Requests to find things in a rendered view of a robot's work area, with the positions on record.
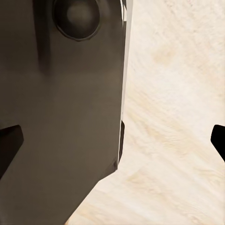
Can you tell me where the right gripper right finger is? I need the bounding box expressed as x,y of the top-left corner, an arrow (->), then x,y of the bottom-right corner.
210,125 -> 225,161

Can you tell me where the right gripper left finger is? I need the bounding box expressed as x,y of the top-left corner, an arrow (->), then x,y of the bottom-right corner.
0,125 -> 24,180

